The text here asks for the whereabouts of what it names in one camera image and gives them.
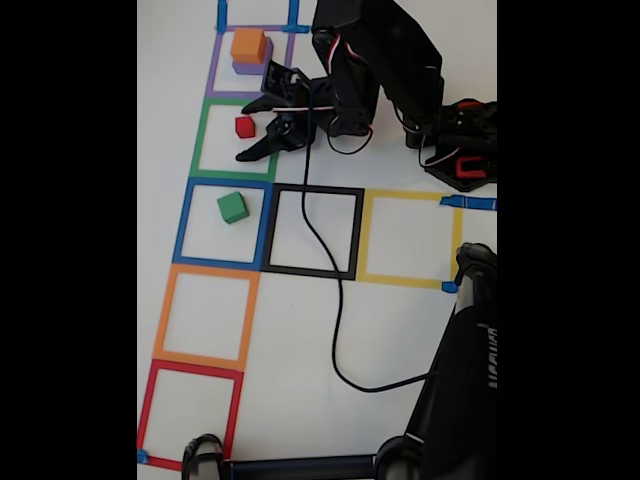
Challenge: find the black camera tripod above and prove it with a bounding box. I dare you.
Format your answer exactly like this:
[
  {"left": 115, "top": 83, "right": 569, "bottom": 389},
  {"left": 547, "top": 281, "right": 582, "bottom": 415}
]
[{"left": 180, "top": 242, "right": 498, "bottom": 480}]

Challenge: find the yellow square frame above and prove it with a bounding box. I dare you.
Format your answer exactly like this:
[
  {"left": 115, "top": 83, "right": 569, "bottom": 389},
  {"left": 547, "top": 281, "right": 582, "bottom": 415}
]
[{"left": 355, "top": 188, "right": 464, "bottom": 290}]

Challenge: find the green cube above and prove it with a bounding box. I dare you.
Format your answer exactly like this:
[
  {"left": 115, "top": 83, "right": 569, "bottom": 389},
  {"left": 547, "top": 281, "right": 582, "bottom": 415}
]
[{"left": 216, "top": 191, "right": 250, "bottom": 225}]

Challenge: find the black camera cable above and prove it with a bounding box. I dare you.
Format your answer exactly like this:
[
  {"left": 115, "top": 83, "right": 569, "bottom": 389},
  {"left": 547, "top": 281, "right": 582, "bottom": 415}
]
[{"left": 299, "top": 74, "right": 441, "bottom": 394}]

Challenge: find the purple square frame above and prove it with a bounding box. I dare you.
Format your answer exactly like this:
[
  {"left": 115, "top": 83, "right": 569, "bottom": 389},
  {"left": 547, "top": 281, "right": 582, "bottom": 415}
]
[{"left": 204, "top": 23, "right": 297, "bottom": 100}]

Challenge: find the green square frame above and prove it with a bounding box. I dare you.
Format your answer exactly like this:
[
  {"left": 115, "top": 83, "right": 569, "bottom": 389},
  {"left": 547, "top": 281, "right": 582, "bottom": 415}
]
[{"left": 188, "top": 97, "right": 286, "bottom": 184}]

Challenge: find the blue square frame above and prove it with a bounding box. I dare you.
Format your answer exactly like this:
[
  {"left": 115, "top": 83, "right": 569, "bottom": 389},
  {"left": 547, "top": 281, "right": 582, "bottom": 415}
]
[{"left": 172, "top": 177, "right": 275, "bottom": 271}]

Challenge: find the orange square frame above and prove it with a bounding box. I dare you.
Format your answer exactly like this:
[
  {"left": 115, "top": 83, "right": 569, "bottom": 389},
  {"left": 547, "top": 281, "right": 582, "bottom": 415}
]
[{"left": 152, "top": 263, "right": 261, "bottom": 372}]

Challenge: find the orange cube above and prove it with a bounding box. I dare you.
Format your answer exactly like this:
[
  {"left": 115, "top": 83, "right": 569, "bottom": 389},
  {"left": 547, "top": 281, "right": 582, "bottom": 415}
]
[{"left": 230, "top": 28, "right": 268, "bottom": 65}]

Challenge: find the black square frame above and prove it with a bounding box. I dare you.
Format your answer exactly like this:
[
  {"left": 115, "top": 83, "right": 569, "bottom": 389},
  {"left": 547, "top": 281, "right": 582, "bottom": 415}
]
[{"left": 259, "top": 182, "right": 365, "bottom": 281}]

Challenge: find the red square frame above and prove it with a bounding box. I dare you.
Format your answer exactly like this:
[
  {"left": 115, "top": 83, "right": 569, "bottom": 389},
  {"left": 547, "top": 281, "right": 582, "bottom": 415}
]
[{"left": 137, "top": 358, "right": 245, "bottom": 472}]

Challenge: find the black gripper camera board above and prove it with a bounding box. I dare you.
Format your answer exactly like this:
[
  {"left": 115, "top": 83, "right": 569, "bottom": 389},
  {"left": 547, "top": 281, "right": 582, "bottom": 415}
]
[{"left": 259, "top": 58, "right": 312, "bottom": 104}]

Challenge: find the purple cube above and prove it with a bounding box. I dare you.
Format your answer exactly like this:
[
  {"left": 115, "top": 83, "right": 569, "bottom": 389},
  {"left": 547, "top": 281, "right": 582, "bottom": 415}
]
[{"left": 232, "top": 37, "right": 275, "bottom": 76}]

